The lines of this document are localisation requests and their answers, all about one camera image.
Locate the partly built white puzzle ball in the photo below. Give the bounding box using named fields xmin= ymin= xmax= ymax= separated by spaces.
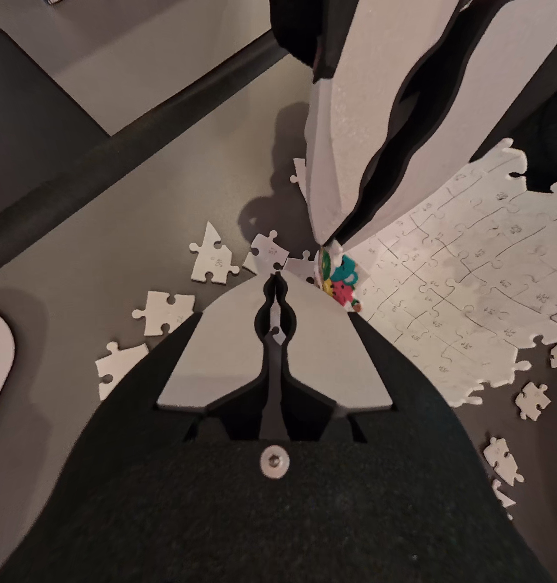
xmin=315 ymin=137 xmax=557 ymax=408

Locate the puzzle pieces group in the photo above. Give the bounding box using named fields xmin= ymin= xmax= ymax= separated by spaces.
xmin=95 ymin=157 xmax=320 ymax=401

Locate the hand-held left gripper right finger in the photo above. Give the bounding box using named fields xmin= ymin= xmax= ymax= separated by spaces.
xmin=279 ymin=272 xmax=393 ymax=416

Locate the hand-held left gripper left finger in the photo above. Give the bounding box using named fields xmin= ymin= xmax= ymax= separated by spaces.
xmin=157 ymin=272 xmax=275 ymax=416

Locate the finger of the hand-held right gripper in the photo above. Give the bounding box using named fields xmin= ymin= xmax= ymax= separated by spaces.
xmin=304 ymin=0 xmax=462 ymax=247
xmin=338 ymin=0 xmax=557 ymax=247

